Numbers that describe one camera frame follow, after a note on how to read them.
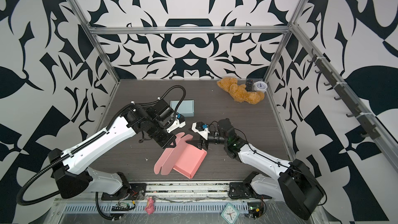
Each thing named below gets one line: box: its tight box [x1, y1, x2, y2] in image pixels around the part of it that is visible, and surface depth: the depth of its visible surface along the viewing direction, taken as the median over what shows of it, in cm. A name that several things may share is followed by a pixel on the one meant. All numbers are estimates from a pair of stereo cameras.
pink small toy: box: [145, 196, 155, 215], surface depth 70 cm
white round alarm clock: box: [253, 80, 268, 93], surface depth 117 cm
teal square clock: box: [220, 203, 240, 224], surface depth 69 cm
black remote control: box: [245, 77, 254, 92], surface depth 121 cm
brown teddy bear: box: [216, 77, 265, 105], surface depth 104 cm
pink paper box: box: [153, 132, 208, 179], surface depth 78 cm
